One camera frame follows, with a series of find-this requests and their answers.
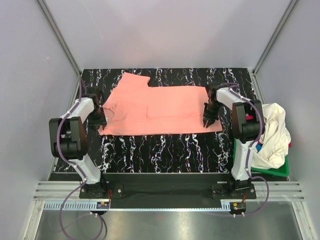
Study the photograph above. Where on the small controller board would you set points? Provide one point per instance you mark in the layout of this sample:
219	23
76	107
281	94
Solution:
103	205
239	206

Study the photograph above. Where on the left aluminium frame post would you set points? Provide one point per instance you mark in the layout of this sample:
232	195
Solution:
58	35

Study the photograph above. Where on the right small controller board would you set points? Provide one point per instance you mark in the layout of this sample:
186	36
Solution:
239	206

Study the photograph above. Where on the cream white t-shirt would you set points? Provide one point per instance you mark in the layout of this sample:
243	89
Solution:
275	140

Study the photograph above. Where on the salmon pink t-shirt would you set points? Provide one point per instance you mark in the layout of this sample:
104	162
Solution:
135	109

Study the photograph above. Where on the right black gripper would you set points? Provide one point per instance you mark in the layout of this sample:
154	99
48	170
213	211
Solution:
211	118

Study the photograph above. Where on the left small controller board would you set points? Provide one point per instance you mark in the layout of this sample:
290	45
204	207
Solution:
103	205

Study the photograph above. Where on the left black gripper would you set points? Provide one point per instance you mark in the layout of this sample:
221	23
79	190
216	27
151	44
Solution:
101	121

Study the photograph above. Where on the slotted cable duct rail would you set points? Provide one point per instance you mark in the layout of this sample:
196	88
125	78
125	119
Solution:
214	206

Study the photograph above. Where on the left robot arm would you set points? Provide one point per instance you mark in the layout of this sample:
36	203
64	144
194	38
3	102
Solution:
69	141

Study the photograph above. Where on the green plastic basket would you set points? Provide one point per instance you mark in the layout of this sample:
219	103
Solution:
282	171

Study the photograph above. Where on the aluminium frame post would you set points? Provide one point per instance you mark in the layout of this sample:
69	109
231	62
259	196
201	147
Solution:
58	35
275	35

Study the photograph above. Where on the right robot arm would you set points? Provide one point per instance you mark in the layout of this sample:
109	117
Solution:
247	125

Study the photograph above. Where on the right aluminium frame post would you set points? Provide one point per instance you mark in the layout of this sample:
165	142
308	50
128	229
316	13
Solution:
275	35

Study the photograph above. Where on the blue t-shirt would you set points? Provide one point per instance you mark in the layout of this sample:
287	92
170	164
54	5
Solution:
258	146

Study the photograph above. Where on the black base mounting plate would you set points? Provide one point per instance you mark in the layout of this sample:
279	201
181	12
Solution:
174	188

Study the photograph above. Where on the magenta t-shirt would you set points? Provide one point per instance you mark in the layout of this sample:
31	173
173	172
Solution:
249	117

